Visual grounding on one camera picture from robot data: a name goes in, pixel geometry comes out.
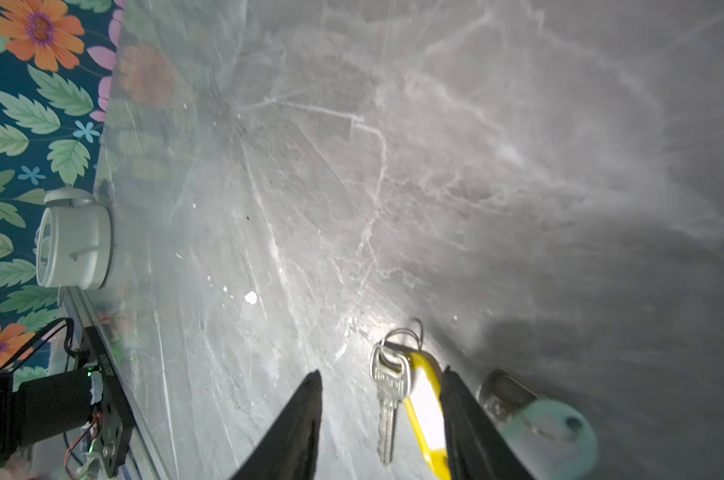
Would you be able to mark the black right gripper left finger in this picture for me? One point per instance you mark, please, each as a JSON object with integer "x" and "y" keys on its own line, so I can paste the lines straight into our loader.
{"x": 289, "y": 450}

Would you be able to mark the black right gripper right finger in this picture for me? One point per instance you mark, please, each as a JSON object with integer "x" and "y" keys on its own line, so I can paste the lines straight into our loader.
{"x": 475, "y": 448}

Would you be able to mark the bunch of keys yellow tag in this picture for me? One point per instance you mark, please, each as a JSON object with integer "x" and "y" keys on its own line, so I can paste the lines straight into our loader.
{"x": 405, "y": 375}

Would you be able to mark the white analog clock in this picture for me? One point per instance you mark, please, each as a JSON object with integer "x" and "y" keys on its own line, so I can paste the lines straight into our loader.
{"x": 74, "y": 240}

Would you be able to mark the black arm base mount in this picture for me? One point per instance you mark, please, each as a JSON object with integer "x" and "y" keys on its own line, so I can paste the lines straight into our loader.
{"x": 90, "y": 394}

